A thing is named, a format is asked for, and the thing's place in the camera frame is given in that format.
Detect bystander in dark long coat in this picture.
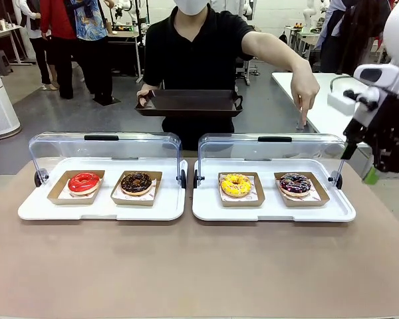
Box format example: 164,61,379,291
314,0,392,78

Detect bystander in red top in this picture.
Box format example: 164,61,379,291
39,0,78,100

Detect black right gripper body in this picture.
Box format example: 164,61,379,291
364,88,399,153

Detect dark plastic stool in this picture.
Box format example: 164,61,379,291
0,49,15,77

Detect cardboard tray under chocolate donut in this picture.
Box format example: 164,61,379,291
110,170,164,207

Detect cardboard tray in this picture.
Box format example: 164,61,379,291
110,170,164,207
217,171,266,209
273,171,331,209
47,169,106,206

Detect grey right camera cable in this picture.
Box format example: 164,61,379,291
330,75,354,94

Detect background wooden workbench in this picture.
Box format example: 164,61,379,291
0,24,33,67

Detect white side table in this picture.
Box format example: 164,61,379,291
271,70,399,150

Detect bystander blue patterned shirt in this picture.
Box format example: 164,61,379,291
69,0,116,104

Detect person's left hand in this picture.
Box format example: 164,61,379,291
289,64,321,127

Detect white paper under yellow donut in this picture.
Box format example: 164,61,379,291
219,181,258,203

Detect white paper under chocolate donut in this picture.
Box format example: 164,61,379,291
114,178,158,202

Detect yellow sprinkled donut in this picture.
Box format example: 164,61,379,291
220,173,253,199

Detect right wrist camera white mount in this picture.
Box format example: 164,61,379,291
327,86,384,129

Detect white paper under red donut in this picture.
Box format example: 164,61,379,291
57,177,104,201

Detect bystander white top black trousers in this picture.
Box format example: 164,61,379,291
19,0,59,91

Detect red glazed donut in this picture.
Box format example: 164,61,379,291
67,171,102,196

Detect chocolate glazed donut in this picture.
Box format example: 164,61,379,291
120,171,153,197

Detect person's right hand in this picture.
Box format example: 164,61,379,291
136,83,160,108

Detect person's left forearm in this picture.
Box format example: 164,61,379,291
241,31,315,82

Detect person in black shirt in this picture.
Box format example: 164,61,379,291
142,0,257,151

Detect dark brown serving tray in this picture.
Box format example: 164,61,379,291
134,88,244,118

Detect purple sprinkled donut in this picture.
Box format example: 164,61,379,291
278,172,313,198

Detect background white desk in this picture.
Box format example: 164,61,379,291
283,24,324,72

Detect white display tray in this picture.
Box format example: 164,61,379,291
192,158,357,223
17,156,189,222

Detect white face mask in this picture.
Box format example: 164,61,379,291
172,0,211,16

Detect clear display lid black handle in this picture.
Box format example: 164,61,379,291
29,131,187,190
193,132,349,191

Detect cardboard tray under yellow donut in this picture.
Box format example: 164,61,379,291
217,171,266,209

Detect white paper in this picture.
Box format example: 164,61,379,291
219,181,258,203
57,177,104,201
114,178,158,202
279,181,323,203

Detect white air purifier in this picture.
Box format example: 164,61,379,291
0,49,23,138

